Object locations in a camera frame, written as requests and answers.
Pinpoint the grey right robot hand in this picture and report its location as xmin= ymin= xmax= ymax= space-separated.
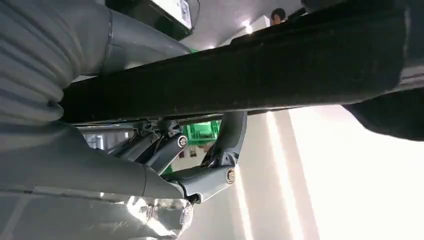
xmin=0 ymin=9 xmax=249 ymax=205

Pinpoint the black framed screen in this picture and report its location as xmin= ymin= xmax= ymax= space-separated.
xmin=105 ymin=0 xmax=200 ymax=42

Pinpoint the green plastic crate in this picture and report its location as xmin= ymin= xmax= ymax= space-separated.
xmin=181 ymin=120 xmax=222 ymax=147

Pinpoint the person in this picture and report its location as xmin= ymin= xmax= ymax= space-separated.
xmin=269 ymin=7 xmax=288 ymax=27

